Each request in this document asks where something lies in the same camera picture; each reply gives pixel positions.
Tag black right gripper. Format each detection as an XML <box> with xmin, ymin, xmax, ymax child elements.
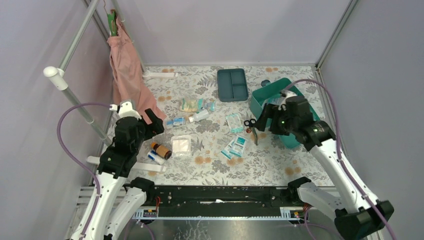
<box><xmin>253</xmin><ymin>102</ymin><xmax>298</xmax><ymax>136</ymax></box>

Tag small blue white packet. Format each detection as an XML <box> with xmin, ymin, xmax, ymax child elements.
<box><xmin>165</xmin><ymin>117</ymin><xmax>186</xmax><ymax>129</ymax></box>

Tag brown orange-cap syrup bottle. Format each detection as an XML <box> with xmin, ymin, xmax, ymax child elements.
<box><xmin>150</xmin><ymin>142</ymin><xmax>172</xmax><ymax>160</ymax></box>

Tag white gauze pad bag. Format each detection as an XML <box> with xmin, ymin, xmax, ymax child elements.
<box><xmin>171</xmin><ymin>134</ymin><xmax>192</xmax><ymax>157</ymax></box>

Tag yellow cotton ball bag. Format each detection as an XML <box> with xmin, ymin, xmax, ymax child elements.
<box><xmin>179</xmin><ymin>97</ymin><xmax>199</xmax><ymax>113</ymax></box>

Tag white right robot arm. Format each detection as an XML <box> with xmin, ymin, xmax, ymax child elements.
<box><xmin>254</xmin><ymin>96</ymin><xmax>394</xmax><ymax>240</ymax></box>

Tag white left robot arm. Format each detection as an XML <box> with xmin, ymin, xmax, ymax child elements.
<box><xmin>70</xmin><ymin>107</ymin><xmax>164</xmax><ymax>240</ymax></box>

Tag teal medicine kit box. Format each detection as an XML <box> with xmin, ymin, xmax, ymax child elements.
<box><xmin>250</xmin><ymin>78</ymin><xmax>334</xmax><ymax>155</ymax></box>

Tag teal band-aid pack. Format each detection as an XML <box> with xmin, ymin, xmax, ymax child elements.
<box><xmin>225</xmin><ymin>113</ymin><xmax>245</xmax><ymax>134</ymax></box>

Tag dark teal round lid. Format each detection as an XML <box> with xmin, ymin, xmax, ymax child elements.
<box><xmin>260</xmin><ymin>79</ymin><xmax>271</xmax><ymax>87</ymax></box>

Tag teal medical gauze packet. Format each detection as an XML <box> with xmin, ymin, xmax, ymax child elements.
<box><xmin>229</xmin><ymin>135</ymin><xmax>248</xmax><ymax>157</ymax></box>

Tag dark teal divided tray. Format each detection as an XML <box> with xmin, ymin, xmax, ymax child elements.
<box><xmin>216</xmin><ymin>68</ymin><xmax>249</xmax><ymax>102</ymax></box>

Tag pink hanging cloth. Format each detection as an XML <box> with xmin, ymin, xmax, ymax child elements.
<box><xmin>107</xmin><ymin>18</ymin><xmax>167</xmax><ymax>124</ymax></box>

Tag white rack foot rear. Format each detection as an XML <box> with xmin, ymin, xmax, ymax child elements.
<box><xmin>142</xmin><ymin>70</ymin><xmax>179</xmax><ymax>80</ymax></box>

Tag floral table cloth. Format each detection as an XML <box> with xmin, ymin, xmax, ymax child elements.
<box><xmin>128</xmin><ymin>66</ymin><xmax>332</xmax><ymax>187</ymax></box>

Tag white clothes rack pole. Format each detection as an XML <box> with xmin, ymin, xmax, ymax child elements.
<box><xmin>43</xmin><ymin>65</ymin><xmax>114</xmax><ymax>147</ymax></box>

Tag green clothes hanger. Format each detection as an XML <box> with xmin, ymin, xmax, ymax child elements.
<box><xmin>107</xmin><ymin>9</ymin><xmax>118</xmax><ymax>37</ymax></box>

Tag black handled scissors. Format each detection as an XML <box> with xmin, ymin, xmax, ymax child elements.
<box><xmin>243</xmin><ymin>118</ymin><xmax>258</xmax><ymax>146</ymax></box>

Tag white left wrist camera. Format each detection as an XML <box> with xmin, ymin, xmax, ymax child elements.
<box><xmin>109</xmin><ymin>99</ymin><xmax>142</xmax><ymax>120</ymax></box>

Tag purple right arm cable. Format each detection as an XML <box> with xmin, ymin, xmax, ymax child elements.
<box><xmin>284</xmin><ymin>78</ymin><xmax>398</xmax><ymax>240</ymax></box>

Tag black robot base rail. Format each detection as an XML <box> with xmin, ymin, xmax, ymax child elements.
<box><xmin>140</xmin><ymin>185</ymin><xmax>306</xmax><ymax>219</ymax></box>

